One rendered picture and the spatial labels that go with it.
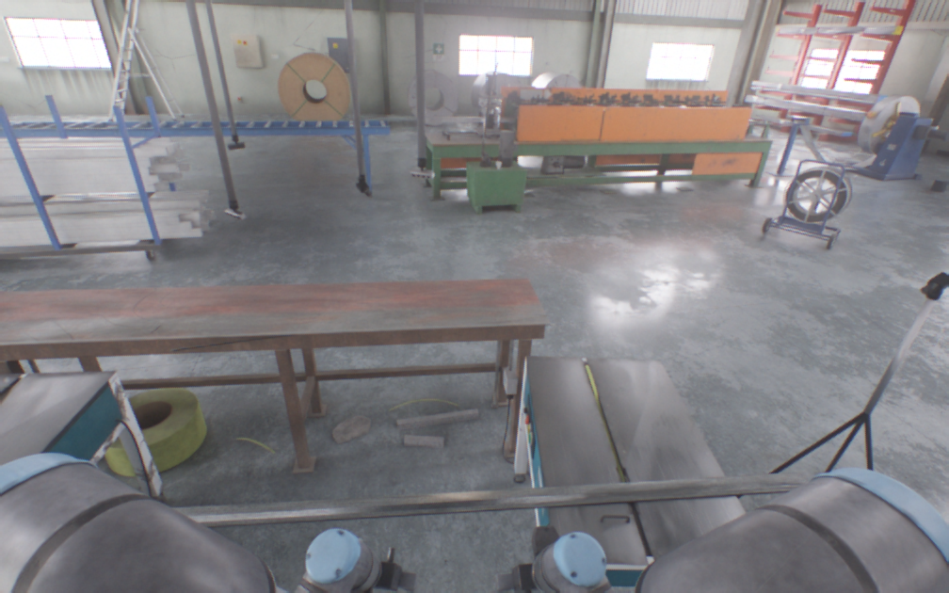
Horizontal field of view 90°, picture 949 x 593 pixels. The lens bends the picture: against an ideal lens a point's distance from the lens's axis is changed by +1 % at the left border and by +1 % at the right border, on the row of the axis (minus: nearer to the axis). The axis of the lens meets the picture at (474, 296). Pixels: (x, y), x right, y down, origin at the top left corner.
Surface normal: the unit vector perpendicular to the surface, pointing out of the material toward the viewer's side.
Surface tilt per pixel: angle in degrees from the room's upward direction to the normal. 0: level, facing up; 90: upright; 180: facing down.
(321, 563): 19
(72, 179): 90
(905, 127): 81
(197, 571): 45
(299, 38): 90
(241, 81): 90
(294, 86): 90
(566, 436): 0
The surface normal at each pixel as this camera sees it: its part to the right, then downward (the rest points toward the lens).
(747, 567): -0.57, -0.65
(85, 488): 0.20, -0.97
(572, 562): 0.18, -0.68
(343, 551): -0.15, -0.69
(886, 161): -0.95, -0.05
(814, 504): -0.15, -0.98
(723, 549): -0.58, -0.80
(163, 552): 0.63, -0.67
